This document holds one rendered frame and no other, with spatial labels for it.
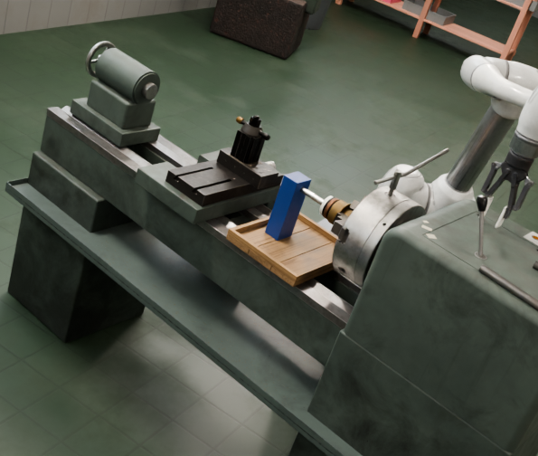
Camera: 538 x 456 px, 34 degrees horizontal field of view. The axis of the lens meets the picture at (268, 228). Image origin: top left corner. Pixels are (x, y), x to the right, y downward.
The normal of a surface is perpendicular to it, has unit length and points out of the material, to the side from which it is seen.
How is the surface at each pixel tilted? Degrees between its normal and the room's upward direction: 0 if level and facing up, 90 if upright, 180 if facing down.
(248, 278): 90
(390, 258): 90
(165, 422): 0
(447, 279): 90
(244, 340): 0
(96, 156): 90
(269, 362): 0
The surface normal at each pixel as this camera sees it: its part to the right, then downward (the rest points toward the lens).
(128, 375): 0.29, -0.84
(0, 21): 0.81, 0.47
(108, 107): -0.62, 0.21
